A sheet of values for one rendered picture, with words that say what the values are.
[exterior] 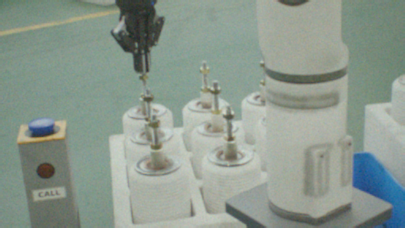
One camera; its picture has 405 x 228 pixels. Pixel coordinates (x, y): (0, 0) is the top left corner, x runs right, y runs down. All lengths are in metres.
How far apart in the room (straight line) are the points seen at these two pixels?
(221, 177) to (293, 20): 0.39
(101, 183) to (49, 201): 0.50
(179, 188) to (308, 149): 0.33
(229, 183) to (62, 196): 0.27
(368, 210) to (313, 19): 0.25
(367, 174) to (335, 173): 0.63
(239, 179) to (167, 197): 0.12
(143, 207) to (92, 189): 0.52
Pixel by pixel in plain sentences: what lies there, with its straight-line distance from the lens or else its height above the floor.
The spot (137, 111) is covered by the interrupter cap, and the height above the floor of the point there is 0.25.
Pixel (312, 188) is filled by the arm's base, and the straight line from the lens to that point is 0.77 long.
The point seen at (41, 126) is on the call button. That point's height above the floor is 0.33.
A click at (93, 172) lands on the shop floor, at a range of 1.63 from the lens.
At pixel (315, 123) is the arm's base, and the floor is 0.42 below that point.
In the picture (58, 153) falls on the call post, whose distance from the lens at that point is 1.05.
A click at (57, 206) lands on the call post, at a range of 1.09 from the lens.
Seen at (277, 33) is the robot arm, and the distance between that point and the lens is 0.71.
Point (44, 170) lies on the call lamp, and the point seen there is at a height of 0.26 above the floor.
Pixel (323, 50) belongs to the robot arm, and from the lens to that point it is 0.71.
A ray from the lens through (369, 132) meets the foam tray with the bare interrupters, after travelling 1.46.
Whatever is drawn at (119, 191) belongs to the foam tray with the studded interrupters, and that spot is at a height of 0.18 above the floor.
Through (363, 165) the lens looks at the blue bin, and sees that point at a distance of 1.40.
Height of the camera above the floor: 0.71
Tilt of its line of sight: 22 degrees down
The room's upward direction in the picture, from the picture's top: 4 degrees counter-clockwise
